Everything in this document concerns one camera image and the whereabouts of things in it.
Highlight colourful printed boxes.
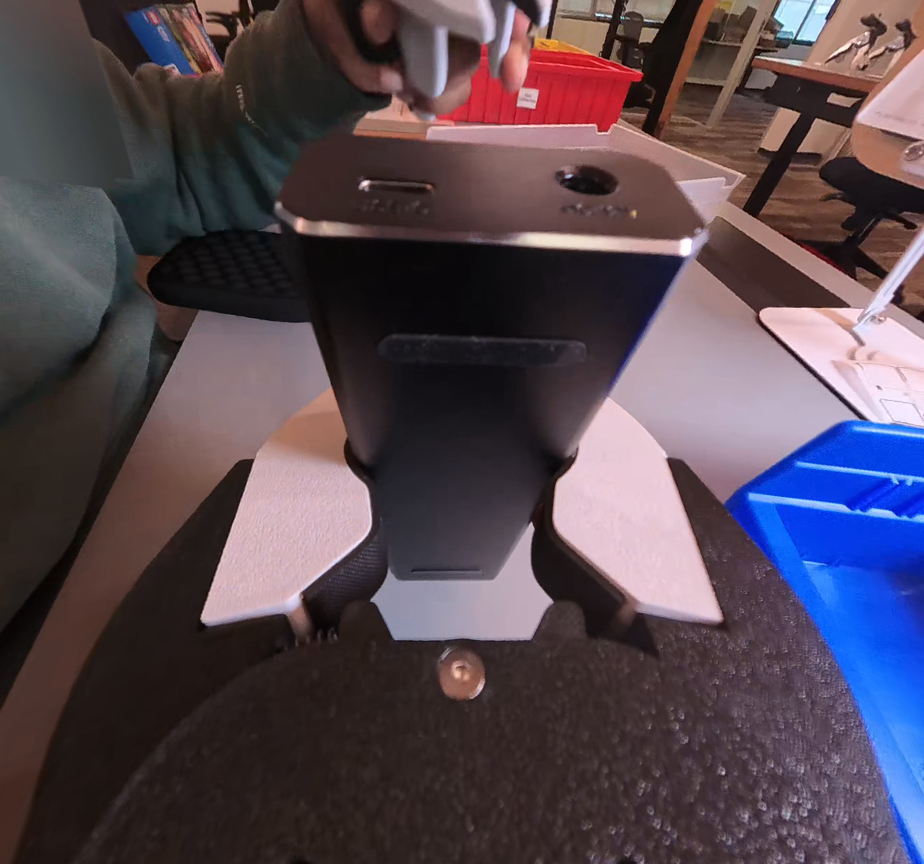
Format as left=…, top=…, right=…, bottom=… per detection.
left=123, top=3, right=225, bottom=78

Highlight blue plastic bin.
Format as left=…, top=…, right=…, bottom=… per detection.
left=725, top=420, right=924, bottom=858

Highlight large black USB hub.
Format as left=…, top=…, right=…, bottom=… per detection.
left=274, top=135, right=708, bottom=582

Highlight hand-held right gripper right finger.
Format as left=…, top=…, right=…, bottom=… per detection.
left=531, top=398, right=726, bottom=657

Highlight person's left forearm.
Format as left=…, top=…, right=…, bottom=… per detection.
left=94, top=0, right=391, bottom=237

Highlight black office chair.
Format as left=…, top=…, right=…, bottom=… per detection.
left=819, top=155, right=924, bottom=284

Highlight black chair armrest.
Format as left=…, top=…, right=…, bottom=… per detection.
left=148, top=229, right=311, bottom=323

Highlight clear plastic bin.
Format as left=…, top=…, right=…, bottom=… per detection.
left=354, top=116, right=746, bottom=226

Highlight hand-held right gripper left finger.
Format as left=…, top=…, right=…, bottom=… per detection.
left=201, top=387, right=389, bottom=645

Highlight person's left hand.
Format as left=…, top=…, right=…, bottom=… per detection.
left=299, top=0, right=535, bottom=117

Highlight person's green sweatshirt torso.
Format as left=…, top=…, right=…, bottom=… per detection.
left=0, top=178, right=178, bottom=634

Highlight red plastic bin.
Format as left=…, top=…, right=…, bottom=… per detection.
left=440, top=44, right=643, bottom=132

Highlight wooden side table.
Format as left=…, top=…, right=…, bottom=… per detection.
left=744, top=55, right=885, bottom=219

